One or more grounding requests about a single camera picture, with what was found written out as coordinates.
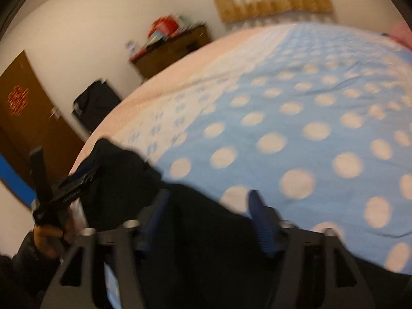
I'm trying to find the left hand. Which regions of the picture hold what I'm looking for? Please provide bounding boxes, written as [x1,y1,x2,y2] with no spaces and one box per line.
[33,209,76,259]

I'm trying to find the brown wooden door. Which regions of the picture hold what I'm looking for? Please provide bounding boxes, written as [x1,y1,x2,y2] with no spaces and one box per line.
[0,52,84,188]

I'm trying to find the black folding chair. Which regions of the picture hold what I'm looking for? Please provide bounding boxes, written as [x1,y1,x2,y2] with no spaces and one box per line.
[72,79,122,135]

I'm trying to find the blue pink patterned bedspread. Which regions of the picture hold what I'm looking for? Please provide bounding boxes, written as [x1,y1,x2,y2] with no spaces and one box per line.
[78,23,411,273]

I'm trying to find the dark wooden desk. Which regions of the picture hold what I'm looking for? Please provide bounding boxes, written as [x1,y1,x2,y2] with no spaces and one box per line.
[129,24,212,80]

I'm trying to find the red items on desk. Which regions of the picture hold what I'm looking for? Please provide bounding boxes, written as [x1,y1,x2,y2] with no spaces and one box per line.
[126,15,193,59]

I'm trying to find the pink pillow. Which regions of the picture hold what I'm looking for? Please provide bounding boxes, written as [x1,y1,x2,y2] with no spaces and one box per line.
[389,20,412,51]

